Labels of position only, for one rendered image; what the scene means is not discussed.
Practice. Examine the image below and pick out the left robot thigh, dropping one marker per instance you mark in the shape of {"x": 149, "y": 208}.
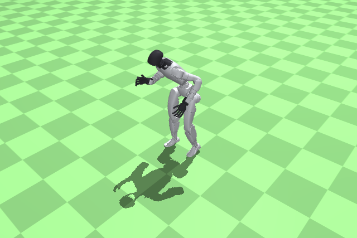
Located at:
{"x": 190, "y": 112}

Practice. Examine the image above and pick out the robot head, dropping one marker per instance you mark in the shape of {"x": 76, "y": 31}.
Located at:
{"x": 155, "y": 59}

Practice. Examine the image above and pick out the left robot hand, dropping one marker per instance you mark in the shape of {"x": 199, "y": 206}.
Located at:
{"x": 181, "y": 108}

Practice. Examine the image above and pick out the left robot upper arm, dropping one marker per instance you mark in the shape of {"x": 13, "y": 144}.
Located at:
{"x": 181, "y": 74}

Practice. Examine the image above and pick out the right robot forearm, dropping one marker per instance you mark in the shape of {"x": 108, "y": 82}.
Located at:
{"x": 155, "y": 78}

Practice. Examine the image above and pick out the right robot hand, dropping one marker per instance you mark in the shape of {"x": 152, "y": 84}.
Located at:
{"x": 142, "y": 80}

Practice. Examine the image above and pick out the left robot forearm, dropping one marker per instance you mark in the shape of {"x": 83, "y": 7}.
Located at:
{"x": 193, "y": 90}

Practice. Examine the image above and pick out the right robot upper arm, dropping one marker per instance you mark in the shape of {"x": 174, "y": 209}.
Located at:
{"x": 160, "y": 73}

